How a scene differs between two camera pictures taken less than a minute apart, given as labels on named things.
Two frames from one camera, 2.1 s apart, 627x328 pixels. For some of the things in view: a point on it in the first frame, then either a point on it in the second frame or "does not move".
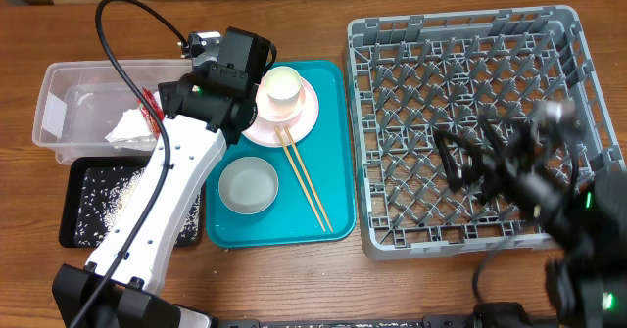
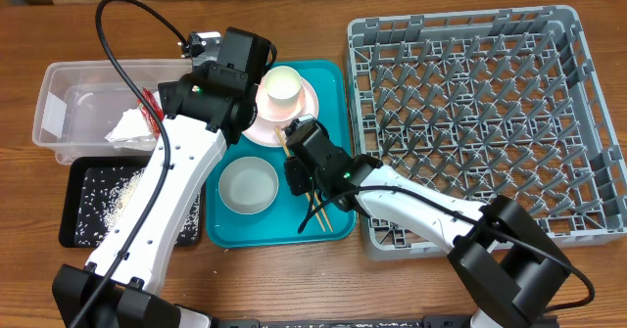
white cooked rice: [104, 191] does not move
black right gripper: [506, 151] -> [298, 181]
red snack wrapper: [147, 114] does not move
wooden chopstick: [300, 177] does not move
